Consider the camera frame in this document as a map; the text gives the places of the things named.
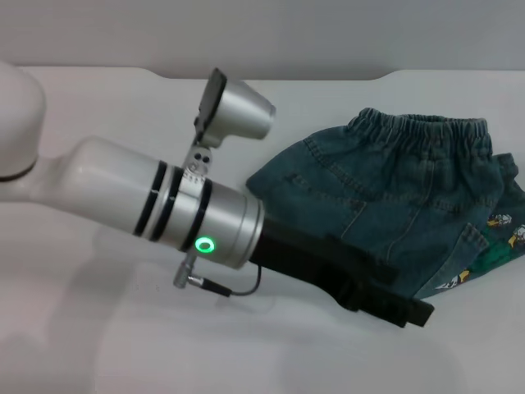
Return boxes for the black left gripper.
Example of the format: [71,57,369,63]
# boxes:
[249,216,436,329]

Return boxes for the blue denim shorts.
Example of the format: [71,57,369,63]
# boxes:
[245,107,525,303]

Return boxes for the small metal connector plug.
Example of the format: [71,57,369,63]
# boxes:
[174,253,207,291]

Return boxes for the black cable with plug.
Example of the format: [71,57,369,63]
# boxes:
[203,262,264,297]

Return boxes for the silver camera mount bracket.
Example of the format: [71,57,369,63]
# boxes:
[181,117,215,195]

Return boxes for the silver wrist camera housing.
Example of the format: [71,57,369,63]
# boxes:
[198,66,277,149]

